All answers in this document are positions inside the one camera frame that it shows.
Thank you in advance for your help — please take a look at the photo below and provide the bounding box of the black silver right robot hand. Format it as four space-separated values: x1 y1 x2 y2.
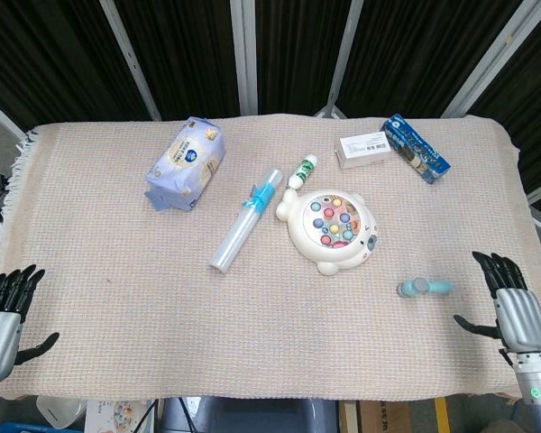
454 251 541 366

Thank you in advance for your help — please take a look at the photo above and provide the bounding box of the teal grey toy hammer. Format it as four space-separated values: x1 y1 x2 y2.
396 277 455 299

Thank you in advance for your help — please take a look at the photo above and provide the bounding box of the lilac tissue pack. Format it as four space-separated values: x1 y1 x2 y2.
144 116 227 214

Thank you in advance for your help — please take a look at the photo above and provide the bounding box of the white green glue bottle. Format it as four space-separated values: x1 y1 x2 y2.
287 153 320 191

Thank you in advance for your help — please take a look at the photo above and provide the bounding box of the beige woven table cloth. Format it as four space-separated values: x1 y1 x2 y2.
0 115 541 401

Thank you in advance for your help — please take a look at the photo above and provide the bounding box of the white plastic container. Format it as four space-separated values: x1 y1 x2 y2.
36 395 88 430

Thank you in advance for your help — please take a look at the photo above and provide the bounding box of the grey aluminium frame post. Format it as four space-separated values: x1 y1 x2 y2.
314 0 365 120
440 0 541 119
229 0 260 116
98 0 162 121

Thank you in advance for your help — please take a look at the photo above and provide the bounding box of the white cardboard box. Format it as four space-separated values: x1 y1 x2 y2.
334 134 394 170

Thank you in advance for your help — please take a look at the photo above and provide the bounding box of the white seal-shaped fishing game toy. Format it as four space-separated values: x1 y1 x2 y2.
275 188 381 277

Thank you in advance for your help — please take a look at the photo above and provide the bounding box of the blue printed carton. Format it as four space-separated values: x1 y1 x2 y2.
379 113 452 185

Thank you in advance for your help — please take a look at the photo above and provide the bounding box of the colourful printed toy box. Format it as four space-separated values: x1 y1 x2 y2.
84 398 158 433

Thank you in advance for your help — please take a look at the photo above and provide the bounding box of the brown cardboard box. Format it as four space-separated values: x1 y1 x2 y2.
339 398 439 433

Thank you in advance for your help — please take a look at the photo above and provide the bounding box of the grey plastic bin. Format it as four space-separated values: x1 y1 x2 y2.
160 396 340 433

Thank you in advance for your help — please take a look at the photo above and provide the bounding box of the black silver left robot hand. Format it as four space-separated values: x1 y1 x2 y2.
0 264 60 384

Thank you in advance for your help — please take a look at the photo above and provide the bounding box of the clear plastic wrap roll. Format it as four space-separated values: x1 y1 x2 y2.
210 168 284 273

